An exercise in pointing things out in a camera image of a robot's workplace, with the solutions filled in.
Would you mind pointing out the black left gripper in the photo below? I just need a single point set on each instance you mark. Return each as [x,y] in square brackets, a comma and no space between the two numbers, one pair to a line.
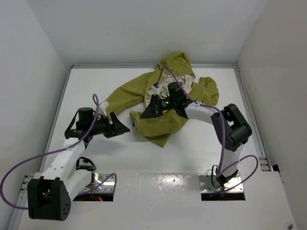
[117,128]

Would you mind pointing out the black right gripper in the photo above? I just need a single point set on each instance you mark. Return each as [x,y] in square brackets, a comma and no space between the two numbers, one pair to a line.
[153,110]

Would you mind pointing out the olive green hooded jacket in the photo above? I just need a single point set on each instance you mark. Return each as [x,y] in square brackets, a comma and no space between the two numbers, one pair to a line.
[163,93]

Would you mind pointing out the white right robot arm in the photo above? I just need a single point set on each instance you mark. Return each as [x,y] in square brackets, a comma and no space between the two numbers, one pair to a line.
[231,128]

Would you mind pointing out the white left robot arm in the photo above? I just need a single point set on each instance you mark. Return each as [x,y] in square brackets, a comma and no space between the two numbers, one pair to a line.
[50,196]

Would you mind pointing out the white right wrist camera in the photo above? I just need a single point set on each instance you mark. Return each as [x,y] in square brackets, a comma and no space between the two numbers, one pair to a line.
[155,87]

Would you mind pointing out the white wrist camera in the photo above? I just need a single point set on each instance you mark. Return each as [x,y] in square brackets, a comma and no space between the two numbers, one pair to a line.
[103,107]
[155,87]

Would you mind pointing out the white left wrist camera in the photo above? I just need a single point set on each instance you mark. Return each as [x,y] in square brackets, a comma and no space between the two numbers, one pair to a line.
[103,107]

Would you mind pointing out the aluminium table frame rail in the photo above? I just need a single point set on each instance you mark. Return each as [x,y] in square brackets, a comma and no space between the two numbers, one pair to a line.
[150,66]

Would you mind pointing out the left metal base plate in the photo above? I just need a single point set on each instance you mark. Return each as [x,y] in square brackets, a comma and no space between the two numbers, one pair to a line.
[101,189]

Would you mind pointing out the metal base plate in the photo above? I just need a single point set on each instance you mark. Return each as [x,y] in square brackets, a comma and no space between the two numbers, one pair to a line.
[210,190]
[101,189]

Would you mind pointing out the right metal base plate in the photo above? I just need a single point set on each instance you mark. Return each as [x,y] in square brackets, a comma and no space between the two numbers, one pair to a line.
[210,190]

